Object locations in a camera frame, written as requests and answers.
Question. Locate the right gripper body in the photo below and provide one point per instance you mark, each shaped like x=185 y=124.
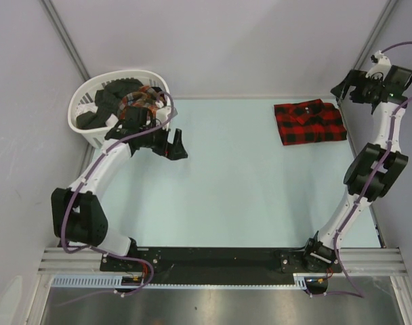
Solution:
x=364 y=89

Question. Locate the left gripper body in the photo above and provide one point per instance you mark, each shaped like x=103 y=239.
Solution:
x=159 y=142

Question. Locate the red black plaid shirt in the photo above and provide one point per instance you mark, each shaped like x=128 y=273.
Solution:
x=309 y=122

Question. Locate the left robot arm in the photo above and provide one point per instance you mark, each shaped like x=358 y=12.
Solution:
x=79 y=219

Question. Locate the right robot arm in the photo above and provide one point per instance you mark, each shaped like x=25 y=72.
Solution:
x=376 y=167

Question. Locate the multicolour plaid shirt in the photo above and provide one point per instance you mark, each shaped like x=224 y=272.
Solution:
x=146 y=97

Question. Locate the white garment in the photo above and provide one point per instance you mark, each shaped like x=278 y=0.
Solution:
x=85 y=109

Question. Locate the dark grey garment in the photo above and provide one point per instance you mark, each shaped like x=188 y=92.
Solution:
x=107 y=101

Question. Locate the white laundry basket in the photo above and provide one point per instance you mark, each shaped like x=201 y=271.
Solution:
x=85 y=95

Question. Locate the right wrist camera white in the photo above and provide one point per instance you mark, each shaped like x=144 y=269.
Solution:
x=380 y=61

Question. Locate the right aluminium corner post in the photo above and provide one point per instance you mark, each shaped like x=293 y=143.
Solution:
x=380 y=23

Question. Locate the aluminium corner post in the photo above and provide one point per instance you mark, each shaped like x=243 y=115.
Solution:
x=62 y=32
x=380 y=23

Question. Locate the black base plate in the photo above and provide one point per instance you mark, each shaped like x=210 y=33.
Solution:
x=231 y=262

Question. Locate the aluminium frame rail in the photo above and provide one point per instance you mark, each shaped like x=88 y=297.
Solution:
x=357 y=262

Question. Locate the left aluminium corner post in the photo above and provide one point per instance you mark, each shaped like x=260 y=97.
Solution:
x=62 y=32

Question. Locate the white cable duct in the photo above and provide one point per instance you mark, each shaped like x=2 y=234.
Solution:
x=279 y=282

